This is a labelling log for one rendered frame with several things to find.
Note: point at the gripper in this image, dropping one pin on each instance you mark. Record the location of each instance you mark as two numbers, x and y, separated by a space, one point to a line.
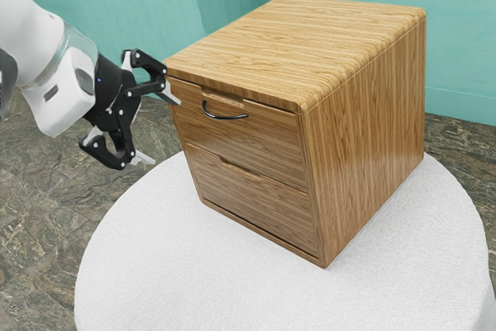
108 92

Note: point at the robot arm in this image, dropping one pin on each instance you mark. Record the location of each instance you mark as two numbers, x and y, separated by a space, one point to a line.
42 75

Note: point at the wooden two-drawer cabinet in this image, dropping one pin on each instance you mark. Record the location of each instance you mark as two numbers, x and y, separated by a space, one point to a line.
310 114

